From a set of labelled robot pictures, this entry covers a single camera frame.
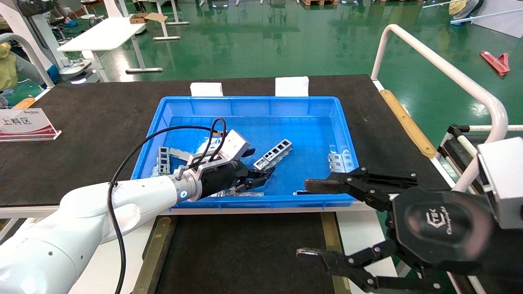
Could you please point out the black table mat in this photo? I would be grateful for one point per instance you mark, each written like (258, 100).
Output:
(81, 122)

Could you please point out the white paper label left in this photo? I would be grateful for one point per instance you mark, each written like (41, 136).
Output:
(206, 90)

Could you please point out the stacked silver tab part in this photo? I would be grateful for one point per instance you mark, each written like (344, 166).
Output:
(155, 171)

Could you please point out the red floor object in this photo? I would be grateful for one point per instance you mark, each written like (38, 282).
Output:
(496, 63)

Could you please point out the black frame with white roll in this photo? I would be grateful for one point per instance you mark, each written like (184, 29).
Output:
(449, 151)

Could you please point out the person in yellow clothing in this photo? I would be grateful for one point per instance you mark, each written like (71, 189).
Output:
(459, 6)
(6, 69)

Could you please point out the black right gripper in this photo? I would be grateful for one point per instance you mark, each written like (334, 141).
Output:
(441, 228)

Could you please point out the white floor board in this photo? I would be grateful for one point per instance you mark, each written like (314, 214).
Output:
(506, 24)

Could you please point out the flat grey metal plate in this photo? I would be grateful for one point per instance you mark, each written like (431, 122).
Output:
(179, 154)

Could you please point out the white work table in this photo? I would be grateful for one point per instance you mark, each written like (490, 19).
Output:
(106, 32)

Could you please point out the blue plastic bin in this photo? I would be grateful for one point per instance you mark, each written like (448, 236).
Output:
(265, 110)

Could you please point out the long white pole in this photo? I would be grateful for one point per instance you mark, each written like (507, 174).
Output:
(498, 13)

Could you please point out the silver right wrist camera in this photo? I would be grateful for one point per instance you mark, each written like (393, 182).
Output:
(504, 183)

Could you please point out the open cardboard box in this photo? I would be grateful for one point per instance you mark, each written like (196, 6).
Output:
(139, 18)

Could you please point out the dark thin metal bar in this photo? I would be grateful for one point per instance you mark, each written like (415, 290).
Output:
(298, 192)

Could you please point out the white tube handrail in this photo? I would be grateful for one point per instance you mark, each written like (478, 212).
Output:
(441, 67)

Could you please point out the long thin silver part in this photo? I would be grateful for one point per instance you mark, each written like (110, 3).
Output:
(249, 194)

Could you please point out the white machine column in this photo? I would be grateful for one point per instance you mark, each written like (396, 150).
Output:
(20, 28)

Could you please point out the wooden pallet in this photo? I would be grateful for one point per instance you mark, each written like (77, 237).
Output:
(318, 2)

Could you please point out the white table frame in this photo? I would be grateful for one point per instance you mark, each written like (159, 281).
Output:
(165, 38)

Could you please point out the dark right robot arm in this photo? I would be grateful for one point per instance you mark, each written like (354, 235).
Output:
(506, 261)

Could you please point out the grey tube handrail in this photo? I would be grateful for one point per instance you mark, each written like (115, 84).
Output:
(30, 53)

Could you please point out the grey metal ladder bracket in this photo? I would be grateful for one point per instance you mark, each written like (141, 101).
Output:
(278, 149)
(164, 157)

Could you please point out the white paper label right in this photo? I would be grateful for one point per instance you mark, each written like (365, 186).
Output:
(291, 86)

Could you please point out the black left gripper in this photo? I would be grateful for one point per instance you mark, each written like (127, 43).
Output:
(220, 179)

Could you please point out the white paper label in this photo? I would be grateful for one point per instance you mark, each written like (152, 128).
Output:
(291, 86)
(206, 90)

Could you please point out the round white machine base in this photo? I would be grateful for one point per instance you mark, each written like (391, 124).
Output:
(75, 69)

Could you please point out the white red sign placard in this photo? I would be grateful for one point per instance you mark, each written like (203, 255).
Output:
(24, 122)

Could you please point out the short wooden edge strip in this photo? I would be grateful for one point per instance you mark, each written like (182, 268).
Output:
(24, 103)

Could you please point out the long wooden edge strip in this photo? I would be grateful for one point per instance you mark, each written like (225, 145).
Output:
(406, 122)

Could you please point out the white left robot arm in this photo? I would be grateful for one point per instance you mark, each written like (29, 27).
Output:
(61, 241)

